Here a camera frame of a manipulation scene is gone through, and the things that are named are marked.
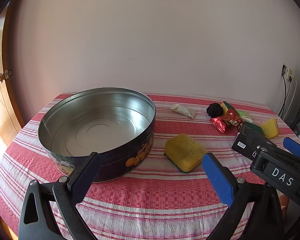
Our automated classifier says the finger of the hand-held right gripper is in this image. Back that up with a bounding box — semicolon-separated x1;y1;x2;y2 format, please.
250;144;272;172
266;137;300;166

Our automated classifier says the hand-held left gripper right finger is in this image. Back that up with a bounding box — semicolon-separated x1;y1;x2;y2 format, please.
202;152;284;240

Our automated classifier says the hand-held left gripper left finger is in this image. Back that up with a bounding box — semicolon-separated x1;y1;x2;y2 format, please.
18;151;102;240

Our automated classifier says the black box with gold border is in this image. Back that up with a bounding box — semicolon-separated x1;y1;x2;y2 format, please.
231;124;278;160

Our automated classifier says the large yellow green sponge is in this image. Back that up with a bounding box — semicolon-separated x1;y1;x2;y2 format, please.
164;133;208;173

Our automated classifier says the green white tissue pack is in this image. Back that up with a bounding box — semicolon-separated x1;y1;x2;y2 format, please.
236;110;253;123

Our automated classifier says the red printed snack packet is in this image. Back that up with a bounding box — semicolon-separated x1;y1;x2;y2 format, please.
223;109;243;128

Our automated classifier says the round metal cookie tin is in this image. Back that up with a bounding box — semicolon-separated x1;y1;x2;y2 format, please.
38;87;156;183

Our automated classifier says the white snack packet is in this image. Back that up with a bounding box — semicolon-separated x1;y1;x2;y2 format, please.
170;104;196;118

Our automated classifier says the orange wooden chair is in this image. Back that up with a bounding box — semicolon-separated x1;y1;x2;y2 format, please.
277;190;290;213

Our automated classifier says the shiny red foil packet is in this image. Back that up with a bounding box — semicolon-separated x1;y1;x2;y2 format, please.
209;117;227;133

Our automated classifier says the red white striped tablecloth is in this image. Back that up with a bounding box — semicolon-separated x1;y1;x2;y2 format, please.
0;93;300;240

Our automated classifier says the black cloth ball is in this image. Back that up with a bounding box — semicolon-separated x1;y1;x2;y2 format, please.
206;103;224;118

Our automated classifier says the wooden door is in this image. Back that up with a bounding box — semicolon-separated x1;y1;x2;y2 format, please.
0;4;25;153

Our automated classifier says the white cable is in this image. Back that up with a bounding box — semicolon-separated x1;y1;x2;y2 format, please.
285;76;297;122

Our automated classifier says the black cable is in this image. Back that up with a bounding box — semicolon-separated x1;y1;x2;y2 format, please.
280;79;288;117

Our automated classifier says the white wall socket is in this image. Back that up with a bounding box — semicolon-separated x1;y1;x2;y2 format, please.
282;64;295;81

